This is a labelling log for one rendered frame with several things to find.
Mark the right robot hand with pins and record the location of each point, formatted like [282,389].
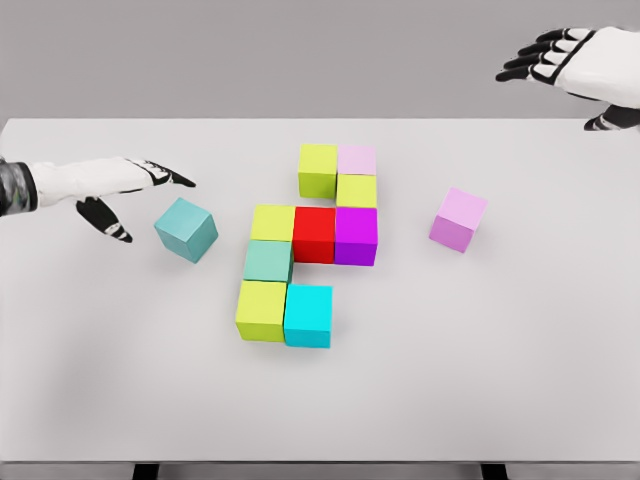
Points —
[600,60]

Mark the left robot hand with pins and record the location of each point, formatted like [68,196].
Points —
[112,175]

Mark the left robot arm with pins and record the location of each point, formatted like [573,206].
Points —
[35,182]

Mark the teal blue cube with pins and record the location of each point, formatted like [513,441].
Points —
[186,229]

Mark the yellow-green cube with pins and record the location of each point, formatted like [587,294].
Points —
[272,222]
[261,311]
[356,191]
[317,170]

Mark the mint green cube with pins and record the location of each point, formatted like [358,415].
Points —
[267,261]

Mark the red cube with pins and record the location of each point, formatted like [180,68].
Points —
[314,235]

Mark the orchid pink cube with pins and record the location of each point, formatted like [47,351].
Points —
[457,220]

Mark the bright cyan cube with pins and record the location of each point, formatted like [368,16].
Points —
[308,316]

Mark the pale pink cube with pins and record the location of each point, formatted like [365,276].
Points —
[356,160]

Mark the purple cube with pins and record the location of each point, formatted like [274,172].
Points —
[355,236]

